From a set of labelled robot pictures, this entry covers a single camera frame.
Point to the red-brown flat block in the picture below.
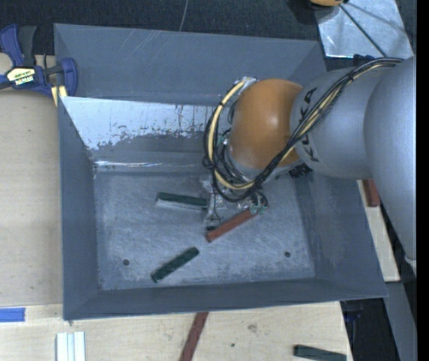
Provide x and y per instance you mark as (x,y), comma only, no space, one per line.
(371,193)
(231,226)
(193,335)

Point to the dark green flat block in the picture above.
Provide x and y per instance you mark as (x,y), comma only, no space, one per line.
(175,264)
(181,200)
(318,353)

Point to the grey metal bin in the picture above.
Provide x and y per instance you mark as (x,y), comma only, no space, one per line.
(162,66)

